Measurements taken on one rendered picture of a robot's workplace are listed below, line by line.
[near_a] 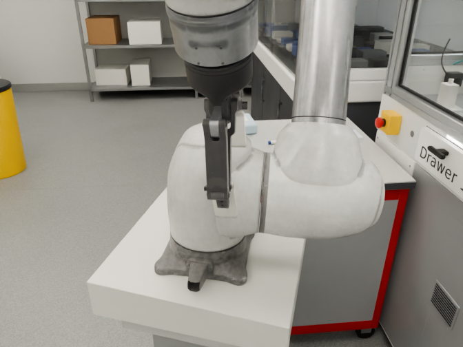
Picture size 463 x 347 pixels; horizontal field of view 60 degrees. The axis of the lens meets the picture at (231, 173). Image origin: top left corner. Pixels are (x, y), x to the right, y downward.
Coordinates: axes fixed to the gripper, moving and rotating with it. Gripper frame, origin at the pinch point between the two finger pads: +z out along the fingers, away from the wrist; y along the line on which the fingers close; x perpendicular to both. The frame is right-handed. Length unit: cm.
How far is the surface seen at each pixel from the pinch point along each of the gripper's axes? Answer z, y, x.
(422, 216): 67, -43, 52
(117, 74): 216, -337, -186
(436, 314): 83, -18, 56
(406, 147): 58, -65, 49
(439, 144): 42, -50, 52
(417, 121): 47, -66, 50
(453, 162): 41, -43, 53
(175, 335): 34.4, 11.9, -12.3
